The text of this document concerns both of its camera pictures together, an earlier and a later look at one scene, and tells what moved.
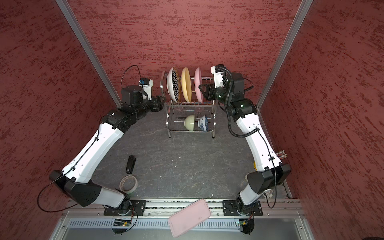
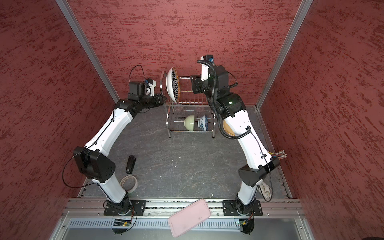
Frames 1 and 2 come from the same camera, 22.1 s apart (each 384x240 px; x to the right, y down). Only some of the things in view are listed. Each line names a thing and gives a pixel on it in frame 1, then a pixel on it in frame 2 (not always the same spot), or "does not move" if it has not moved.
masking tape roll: [128, 184] does not move
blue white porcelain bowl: [203, 123] does not move
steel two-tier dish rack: [187, 117] does not move
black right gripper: [210, 94] to [197, 84]
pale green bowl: [189, 122] does not move
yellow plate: [186, 84] to [228, 129]
